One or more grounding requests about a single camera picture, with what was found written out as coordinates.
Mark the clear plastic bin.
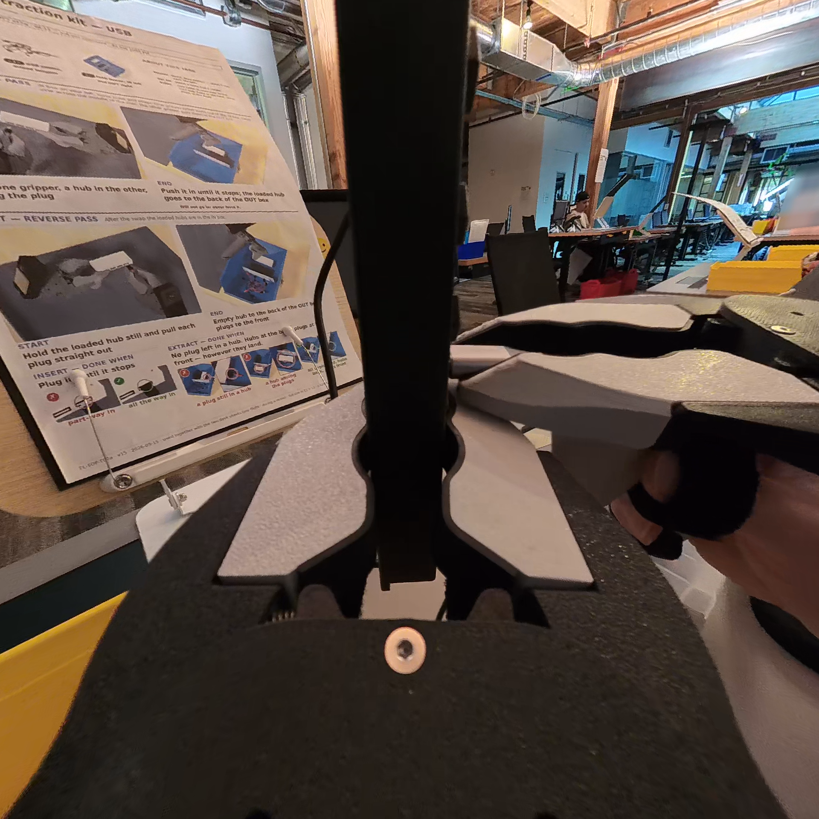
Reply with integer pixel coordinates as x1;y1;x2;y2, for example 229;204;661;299
666;538;819;819

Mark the yellow plastic bin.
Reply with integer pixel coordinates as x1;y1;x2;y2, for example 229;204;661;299
706;242;819;296
0;590;130;819

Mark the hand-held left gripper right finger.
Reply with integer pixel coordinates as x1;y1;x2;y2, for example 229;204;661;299
439;405;598;615

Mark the silver ventilation duct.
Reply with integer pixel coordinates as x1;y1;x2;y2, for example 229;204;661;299
479;0;769;87

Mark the instruction poster board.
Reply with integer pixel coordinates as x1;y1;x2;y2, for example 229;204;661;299
0;0;367;520

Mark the black USB hub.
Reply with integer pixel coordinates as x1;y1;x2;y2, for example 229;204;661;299
334;0;474;591

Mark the black office chair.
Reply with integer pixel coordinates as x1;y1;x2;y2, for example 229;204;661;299
485;229;565;319

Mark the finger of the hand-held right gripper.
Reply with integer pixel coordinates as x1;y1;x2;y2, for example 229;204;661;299
452;346;819;451
455;297;726;359

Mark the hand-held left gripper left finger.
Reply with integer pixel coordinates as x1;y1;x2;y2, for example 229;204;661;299
215;391;376;615

